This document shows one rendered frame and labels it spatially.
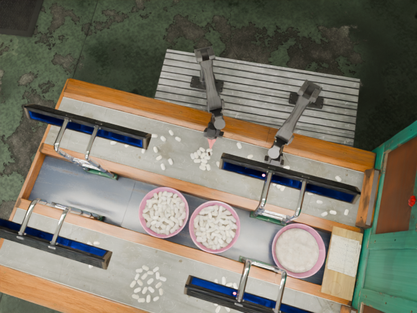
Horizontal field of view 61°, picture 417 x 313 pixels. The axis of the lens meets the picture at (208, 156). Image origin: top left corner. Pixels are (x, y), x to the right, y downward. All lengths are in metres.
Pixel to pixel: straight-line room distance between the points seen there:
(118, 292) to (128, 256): 0.18
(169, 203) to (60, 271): 0.66
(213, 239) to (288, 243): 0.39
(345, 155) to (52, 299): 1.69
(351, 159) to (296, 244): 0.54
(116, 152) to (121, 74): 1.18
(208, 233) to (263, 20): 2.00
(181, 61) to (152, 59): 0.86
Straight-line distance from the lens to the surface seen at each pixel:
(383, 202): 1.90
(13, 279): 2.16
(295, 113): 1.76
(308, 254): 1.94
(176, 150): 1.98
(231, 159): 1.57
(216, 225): 1.89
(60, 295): 2.05
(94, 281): 2.01
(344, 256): 1.94
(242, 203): 1.88
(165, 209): 1.93
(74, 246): 1.67
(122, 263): 1.96
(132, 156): 2.02
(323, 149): 2.01
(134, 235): 1.92
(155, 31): 3.25
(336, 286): 1.94
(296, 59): 3.10
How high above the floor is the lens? 2.63
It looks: 75 degrees down
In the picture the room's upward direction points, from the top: 10 degrees counter-clockwise
